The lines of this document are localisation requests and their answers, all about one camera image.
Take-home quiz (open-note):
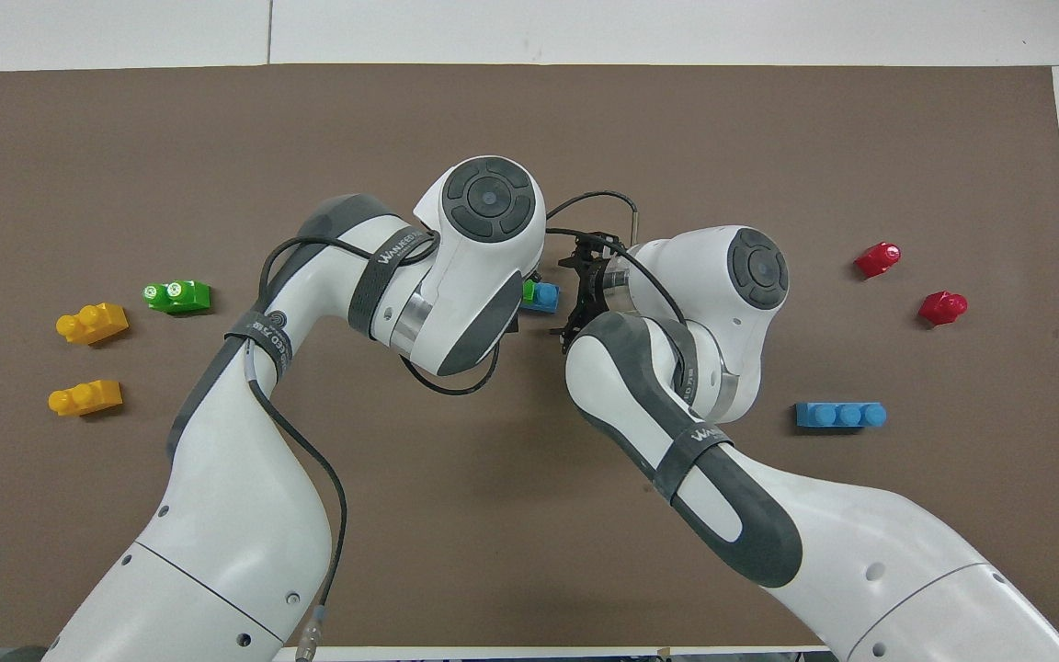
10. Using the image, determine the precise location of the yellow two-stud block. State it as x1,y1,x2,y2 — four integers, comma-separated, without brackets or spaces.
56,302,130,346
48,380,123,417

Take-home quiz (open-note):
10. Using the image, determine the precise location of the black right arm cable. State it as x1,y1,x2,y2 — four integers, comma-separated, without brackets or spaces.
543,190,710,415

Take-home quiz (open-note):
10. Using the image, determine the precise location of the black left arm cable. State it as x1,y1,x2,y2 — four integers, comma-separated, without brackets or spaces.
240,234,503,662

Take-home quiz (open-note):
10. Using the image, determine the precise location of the red one-stud block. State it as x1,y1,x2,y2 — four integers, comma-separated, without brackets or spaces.
917,291,969,326
854,242,902,279

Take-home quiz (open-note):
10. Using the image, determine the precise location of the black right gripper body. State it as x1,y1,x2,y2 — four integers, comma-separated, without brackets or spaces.
571,232,633,323

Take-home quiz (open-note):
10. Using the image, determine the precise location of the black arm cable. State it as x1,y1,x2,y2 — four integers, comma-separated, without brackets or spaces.
240,234,503,662
543,190,710,415

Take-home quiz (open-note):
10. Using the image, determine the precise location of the brown table mat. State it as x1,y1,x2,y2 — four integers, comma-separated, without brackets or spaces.
0,64,1059,649

